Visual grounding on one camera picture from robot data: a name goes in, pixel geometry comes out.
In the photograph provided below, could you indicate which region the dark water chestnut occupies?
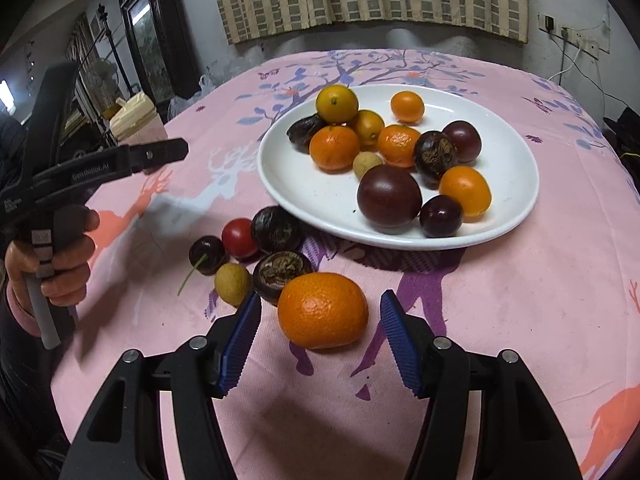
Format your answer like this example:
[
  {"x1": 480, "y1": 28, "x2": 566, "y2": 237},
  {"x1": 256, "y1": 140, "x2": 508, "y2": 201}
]
[{"x1": 286, "y1": 114, "x2": 328, "y2": 153}]

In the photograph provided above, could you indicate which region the small yellow longan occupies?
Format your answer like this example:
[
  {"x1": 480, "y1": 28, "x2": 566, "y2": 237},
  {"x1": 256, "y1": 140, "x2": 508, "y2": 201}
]
[{"x1": 352, "y1": 152, "x2": 384, "y2": 180}]

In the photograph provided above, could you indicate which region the large dark purple plum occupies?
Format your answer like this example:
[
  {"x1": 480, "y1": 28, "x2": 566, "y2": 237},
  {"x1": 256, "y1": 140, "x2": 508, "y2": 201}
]
[{"x1": 357, "y1": 165, "x2": 423, "y2": 229}]

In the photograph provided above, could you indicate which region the red cherry tomato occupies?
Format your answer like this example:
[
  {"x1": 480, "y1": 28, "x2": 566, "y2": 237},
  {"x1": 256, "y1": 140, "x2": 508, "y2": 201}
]
[{"x1": 221, "y1": 218, "x2": 259, "y2": 260}]

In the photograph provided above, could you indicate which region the smooth orange kumquat fruit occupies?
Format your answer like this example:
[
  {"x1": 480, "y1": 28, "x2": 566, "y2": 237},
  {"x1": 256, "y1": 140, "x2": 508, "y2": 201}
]
[{"x1": 390, "y1": 91, "x2": 425, "y2": 124}]

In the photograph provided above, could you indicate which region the dark wooden cabinet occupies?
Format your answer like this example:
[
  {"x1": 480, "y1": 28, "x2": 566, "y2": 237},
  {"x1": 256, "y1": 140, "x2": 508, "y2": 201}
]
[{"x1": 118, "y1": 0, "x2": 200, "y2": 116}]

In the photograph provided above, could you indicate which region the dark chestnut in pile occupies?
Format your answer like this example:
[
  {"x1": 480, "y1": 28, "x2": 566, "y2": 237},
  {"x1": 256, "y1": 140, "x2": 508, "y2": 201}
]
[{"x1": 253, "y1": 250, "x2": 314, "y2": 306}]

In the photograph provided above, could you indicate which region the tangerine in plate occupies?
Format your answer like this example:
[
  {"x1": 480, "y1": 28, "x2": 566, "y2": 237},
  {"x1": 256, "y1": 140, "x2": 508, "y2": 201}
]
[{"x1": 309, "y1": 126, "x2": 360, "y2": 172}]

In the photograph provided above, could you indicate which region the dark chestnut behind tomato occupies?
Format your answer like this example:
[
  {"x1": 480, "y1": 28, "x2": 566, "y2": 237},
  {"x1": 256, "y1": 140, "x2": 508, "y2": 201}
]
[{"x1": 250, "y1": 206, "x2": 304, "y2": 254}]

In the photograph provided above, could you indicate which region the person's left hand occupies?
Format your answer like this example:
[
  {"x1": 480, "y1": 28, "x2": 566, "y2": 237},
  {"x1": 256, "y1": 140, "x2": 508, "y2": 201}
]
[{"x1": 4, "y1": 208, "x2": 100, "y2": 315}]

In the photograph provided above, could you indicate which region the yellow green fruit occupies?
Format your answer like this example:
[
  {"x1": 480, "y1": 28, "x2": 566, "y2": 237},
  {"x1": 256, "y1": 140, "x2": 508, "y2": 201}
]
[{"x1": 347, "y1": 110, "x2": 385, "y2": 148}]

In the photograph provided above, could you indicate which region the yellow longan in pile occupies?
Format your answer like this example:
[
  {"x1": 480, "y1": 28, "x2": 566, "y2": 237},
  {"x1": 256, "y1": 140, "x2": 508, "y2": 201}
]
[{"x1": 214, "y1": 262, "x2": 253, "y2": 308}]

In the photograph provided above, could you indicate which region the black floor stand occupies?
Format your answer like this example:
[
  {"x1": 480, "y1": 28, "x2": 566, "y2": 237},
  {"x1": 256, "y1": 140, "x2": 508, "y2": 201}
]
[{"x1": 96, "y1": 3, "x2": 134, "y2": 96}]

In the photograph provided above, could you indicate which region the large bumpy tangerine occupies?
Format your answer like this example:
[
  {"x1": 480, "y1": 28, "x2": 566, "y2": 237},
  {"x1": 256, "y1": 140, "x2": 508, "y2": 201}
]
[{"x1": 277, "y1": 272, "x2": 369, "y2": 350}]

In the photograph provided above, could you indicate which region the dark cherry front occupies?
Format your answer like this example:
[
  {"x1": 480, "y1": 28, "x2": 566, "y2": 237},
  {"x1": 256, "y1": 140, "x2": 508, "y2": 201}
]
[{"x1": 419, "y1": 195, "x2": 463, "y2": 237}]

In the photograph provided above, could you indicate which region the yellow orange fruit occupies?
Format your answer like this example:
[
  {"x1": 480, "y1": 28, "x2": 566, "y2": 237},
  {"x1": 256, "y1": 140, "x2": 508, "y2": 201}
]
[{"x1": 316, "y1": 84, "x2": 359, "y2": 124}]

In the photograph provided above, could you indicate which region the cluttered shelf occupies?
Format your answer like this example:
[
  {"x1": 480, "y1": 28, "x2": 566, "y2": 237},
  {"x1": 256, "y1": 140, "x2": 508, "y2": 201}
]
[{"x1": 61, "y1": 13, "x2": 122, "y2": 160}]

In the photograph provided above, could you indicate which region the small orange in plate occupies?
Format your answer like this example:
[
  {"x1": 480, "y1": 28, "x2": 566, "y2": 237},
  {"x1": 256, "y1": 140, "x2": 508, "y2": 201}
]
[{"x1": 438, "y1": 166, "x2": 492, "y2": 219}]

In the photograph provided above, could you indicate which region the white oval plate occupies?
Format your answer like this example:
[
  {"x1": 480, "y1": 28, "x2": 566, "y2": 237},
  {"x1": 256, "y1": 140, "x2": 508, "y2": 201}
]
[{"x1": 256, "y1": 82, "x2": 542, "y2": 252}]

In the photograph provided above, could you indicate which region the dark cherry with stem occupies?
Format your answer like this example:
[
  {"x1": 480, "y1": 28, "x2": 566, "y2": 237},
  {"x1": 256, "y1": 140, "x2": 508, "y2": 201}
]
[{"x1": 177, "y1": 235, "x2": 229, "y2": 295}]

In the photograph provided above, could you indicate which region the wall power strip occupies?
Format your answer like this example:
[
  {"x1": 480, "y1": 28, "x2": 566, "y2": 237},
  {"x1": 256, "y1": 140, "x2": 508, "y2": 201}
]
[{"x1": 537, "y1": 13, "x2": 601, "y2": 60}]

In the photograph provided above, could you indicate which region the plastic jar with lid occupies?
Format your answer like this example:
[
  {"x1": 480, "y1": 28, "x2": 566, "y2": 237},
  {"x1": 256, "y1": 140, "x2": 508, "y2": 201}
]
[{"x1": 110, "y1": 92, "x2": 168, "y2": 145}]

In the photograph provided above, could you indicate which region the small purple plum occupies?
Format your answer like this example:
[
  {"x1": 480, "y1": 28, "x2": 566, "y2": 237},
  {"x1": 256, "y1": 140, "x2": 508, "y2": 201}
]
[{"x1": 442, "y1": 120, "x2": 482, "y2": 164}]

